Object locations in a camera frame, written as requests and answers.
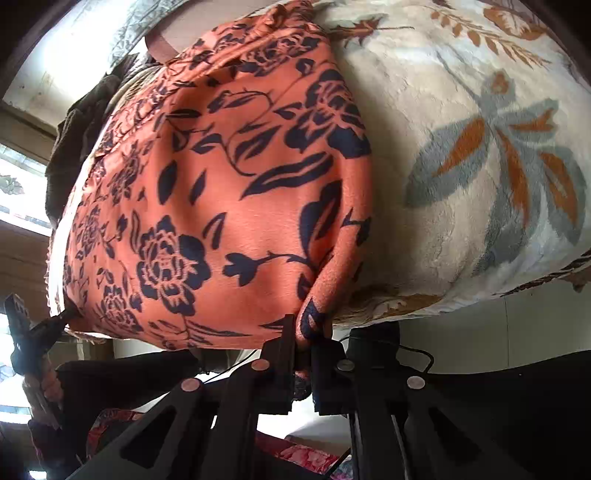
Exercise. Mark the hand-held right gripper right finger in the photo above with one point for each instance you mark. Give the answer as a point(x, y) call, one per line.
point(325, 378)

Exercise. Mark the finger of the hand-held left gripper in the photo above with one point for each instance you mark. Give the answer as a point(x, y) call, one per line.
point(60, 322)

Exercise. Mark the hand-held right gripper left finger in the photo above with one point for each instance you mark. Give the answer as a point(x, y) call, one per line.
point(279, 369)

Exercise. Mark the orange floral garment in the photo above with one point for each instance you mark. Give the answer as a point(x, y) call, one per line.
point(207, 184)

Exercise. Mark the person's left hand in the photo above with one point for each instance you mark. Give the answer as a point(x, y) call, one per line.
point(48, 387)

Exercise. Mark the red floral cloth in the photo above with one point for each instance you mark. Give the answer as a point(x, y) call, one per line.
point(295, 454)

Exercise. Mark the stained glass window panel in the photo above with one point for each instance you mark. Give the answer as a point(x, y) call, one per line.
point(18, 184)

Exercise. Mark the brown fleece garment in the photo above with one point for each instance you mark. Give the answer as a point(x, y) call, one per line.
point(78, 138)

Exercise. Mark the leaf-print fleece blanket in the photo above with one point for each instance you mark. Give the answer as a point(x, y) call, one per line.
point(461, 138)

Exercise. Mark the pink quilted sofa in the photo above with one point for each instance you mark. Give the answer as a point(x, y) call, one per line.
point(161, 48)

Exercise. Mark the wooden door frame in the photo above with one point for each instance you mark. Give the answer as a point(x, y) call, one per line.
point(23, 258)

